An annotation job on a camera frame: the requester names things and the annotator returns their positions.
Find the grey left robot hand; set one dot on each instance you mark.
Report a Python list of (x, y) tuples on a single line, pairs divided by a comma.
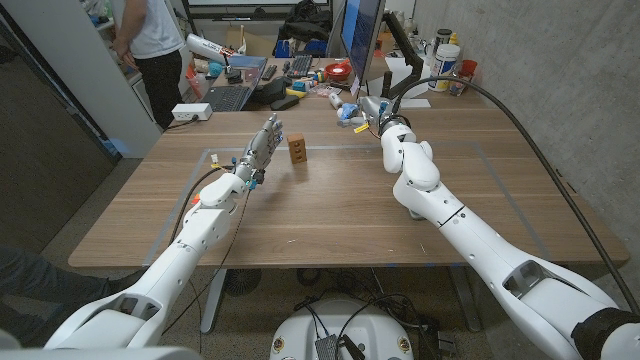
[(261, 149)]

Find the red bowl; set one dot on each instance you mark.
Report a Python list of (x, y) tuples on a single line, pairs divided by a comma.
[(338, 71)]

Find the black bag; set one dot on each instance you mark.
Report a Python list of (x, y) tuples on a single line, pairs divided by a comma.
[(302, 22)]

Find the dark-lidded jar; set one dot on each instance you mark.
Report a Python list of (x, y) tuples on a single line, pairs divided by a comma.
[(442, 36)]

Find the black laptop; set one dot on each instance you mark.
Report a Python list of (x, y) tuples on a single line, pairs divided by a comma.
[(232, 95)]

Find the standing person in white shirt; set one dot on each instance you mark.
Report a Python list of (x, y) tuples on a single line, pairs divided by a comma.
[(157, 50)]

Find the blue toy camera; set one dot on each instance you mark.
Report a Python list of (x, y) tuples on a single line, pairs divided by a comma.
[(348, 111)]

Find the red-lidded jar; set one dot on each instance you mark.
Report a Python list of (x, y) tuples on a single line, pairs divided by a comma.
[(462, 75)]

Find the yellow bottle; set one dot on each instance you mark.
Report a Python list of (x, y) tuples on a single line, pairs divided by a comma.
[(454, 38)]

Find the colourful puzzle cube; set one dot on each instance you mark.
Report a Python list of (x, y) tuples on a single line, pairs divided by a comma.
[(195, 199)]

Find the cardboard box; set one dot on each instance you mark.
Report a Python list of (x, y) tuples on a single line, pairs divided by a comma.
[(252, 42)]

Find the blue storage bin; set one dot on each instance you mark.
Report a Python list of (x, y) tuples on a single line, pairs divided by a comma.
[(300, 48)]

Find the black flat case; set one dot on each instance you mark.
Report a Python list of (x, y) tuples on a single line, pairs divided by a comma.
[(284, 103)]

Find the black keyboard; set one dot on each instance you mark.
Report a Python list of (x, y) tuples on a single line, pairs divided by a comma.
[(300, 66)]

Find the computer monitor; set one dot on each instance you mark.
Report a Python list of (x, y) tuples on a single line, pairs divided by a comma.
[(362, 35)]

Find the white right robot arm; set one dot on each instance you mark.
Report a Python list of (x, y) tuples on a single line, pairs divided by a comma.
[(480, 240)]

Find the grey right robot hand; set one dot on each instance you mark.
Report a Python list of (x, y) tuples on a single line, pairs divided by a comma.
[(372, 107)]

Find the wooden block with three holes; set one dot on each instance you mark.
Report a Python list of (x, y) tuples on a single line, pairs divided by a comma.
[(297, 147)]

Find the small white roll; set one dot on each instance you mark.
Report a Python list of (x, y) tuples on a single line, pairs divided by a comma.
[(335, 100)]

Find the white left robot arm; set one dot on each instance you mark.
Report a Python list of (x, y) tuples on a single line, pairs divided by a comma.
[(190, 240)]

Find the grey table leg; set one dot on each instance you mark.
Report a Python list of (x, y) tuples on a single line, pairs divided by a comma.
[(465, 297), (214, 300)]

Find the white canister with blue label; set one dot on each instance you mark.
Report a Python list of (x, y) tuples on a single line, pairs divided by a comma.
[(443, 67)]

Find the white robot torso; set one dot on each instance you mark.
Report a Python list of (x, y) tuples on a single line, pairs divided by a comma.
[(350, 325)]

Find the black round floor fan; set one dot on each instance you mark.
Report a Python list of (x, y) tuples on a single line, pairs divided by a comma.
[(242, 281)]

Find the white power strip box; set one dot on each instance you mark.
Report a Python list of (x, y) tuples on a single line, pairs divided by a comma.
[(191, 111)]

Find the white tube with red print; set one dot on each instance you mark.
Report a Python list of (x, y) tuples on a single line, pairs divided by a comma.
[(207, 47)]

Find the seated person in dark trousers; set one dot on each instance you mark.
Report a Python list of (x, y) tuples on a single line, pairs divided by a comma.
[(45, 292)]

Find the teal ball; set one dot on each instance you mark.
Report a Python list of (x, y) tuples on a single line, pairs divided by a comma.
[(215, 69)]

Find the white cabinet panel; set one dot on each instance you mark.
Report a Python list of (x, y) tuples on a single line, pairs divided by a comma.
[(75, 65)]

